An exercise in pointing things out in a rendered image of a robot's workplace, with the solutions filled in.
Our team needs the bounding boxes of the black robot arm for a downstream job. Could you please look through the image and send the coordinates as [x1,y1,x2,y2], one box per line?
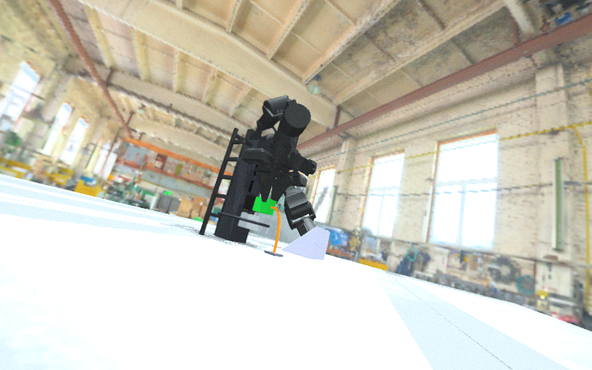
[255,95,317,237]

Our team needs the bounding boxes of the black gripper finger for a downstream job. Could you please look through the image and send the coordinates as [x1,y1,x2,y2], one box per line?
[271,179,296,202]
[254,168,280,202]

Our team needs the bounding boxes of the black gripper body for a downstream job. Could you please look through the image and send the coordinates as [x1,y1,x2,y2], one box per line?
[242,138,308,187]

